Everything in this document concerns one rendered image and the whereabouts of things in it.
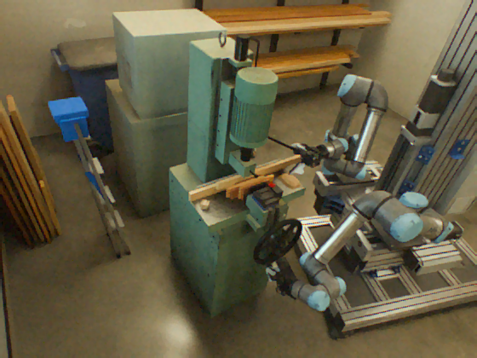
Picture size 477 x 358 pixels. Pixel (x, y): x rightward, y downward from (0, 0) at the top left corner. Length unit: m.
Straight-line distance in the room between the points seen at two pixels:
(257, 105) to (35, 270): 1.91
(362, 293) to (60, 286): 1.94
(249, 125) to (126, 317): 1.45
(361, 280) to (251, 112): 1.46
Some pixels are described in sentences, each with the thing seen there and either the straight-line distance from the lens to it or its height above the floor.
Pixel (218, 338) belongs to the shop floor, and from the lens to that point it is 2.31.
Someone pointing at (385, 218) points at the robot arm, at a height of 1.20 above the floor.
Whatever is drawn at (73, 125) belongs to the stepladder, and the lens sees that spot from 1.93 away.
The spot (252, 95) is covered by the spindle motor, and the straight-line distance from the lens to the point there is 1.44.
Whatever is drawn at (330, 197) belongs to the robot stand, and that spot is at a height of 0.68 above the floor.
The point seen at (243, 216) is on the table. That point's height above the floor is 0.87.
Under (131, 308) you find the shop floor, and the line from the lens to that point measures 2.43.
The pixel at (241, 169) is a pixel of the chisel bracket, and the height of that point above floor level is 1.04.
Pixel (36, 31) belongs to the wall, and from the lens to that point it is 3.55.
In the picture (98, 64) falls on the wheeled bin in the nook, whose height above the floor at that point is 0.93.
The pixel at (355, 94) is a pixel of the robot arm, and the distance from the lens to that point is 1.84.
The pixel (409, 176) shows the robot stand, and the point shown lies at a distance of 2.06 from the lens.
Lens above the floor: 2.09
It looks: 40 degrees down
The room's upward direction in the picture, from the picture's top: 8 degrees clockwise
